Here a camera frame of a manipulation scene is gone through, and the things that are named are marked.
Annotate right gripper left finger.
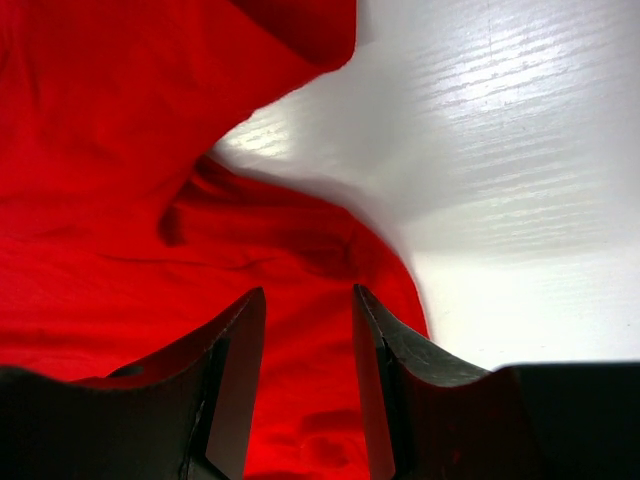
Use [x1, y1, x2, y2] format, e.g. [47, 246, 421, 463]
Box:
[1, 288, 266, 479]

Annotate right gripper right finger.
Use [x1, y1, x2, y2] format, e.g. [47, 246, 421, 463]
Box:
[352, 285, 639, 479]

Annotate red t shirt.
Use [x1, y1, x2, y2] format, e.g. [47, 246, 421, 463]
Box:
[1, 1, 425, 479]

